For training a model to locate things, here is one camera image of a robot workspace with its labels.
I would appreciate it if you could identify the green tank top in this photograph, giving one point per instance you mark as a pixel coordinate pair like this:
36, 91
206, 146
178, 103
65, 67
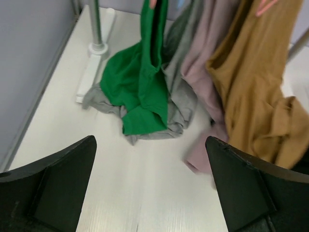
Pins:
133, 78

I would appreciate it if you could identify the pink hanger under green top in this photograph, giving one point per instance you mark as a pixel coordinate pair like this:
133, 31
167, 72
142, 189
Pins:
152, 3

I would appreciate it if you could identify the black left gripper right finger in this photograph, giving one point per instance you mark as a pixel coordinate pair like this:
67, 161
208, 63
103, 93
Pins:
258, 196

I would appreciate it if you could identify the mustard brown tank top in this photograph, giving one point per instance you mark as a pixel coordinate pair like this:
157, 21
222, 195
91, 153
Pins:
247, 71

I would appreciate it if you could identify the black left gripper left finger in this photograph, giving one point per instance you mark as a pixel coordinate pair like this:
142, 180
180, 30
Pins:
47, 195

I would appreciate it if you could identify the mauve pink tank top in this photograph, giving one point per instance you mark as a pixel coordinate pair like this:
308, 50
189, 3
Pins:
217, 16

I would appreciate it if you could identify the grey tank top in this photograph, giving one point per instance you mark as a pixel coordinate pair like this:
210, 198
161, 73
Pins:
182, 100

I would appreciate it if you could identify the white clothes rack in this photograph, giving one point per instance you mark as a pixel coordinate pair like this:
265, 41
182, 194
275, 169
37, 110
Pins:
98, 49

